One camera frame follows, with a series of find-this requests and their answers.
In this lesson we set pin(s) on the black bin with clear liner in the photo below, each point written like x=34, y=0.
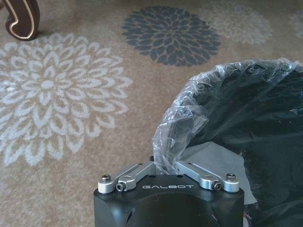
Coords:
x=236, y=132

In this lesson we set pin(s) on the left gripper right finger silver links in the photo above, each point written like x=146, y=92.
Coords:
x=201, y=176

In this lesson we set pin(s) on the dark wooden curved table leg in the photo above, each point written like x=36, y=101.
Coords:
x=22, y=17

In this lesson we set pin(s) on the beige floral patterned carpet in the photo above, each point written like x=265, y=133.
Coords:
x=71, y=94

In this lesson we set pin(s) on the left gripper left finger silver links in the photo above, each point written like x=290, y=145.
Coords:
x=132, y=173

